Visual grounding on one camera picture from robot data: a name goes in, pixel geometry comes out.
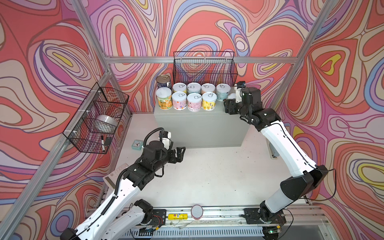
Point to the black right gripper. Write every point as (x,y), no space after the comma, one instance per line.
(229,106)

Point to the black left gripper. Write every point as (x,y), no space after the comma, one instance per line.
(179,156)

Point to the teal can pull tab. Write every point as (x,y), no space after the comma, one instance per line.
(222,91)

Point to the orange pink can pull tab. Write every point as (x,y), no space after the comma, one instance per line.
(208,88)

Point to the pink can fruit print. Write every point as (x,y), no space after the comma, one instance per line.
(194,102)

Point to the teal can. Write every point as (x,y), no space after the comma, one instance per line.
(193,88)

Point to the yellow green can plastic lid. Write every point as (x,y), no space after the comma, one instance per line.
(164,98)

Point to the pink can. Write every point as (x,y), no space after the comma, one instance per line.
(179,100)

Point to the yellow can pull tab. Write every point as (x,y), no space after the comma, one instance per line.
(179,87)

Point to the dark blue tin can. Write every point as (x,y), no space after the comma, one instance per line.
(164,81)

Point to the green can pull tab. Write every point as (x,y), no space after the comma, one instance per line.
(231,96)

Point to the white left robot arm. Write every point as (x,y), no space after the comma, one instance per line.
(118,213)

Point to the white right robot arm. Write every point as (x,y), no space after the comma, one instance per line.
(306,175)

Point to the mint green alarm clock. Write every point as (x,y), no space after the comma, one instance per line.
(137,145)

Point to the grey metal cabinet box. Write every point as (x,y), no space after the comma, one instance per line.
(202,129)

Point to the pink calculator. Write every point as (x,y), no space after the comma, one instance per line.
(111,179)

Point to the black marker in basket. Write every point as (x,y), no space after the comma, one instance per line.
(102,144)

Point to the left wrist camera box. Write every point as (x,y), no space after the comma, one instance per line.
(165,136)

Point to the black wire basket back wall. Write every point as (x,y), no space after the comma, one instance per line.
(205,67)

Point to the black wire basket wall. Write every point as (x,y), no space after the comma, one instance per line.
(94,131)
(205,67)

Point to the black wire basket left wall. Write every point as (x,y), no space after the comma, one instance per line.
(94,131)

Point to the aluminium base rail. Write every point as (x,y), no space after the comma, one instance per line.
(297,222)

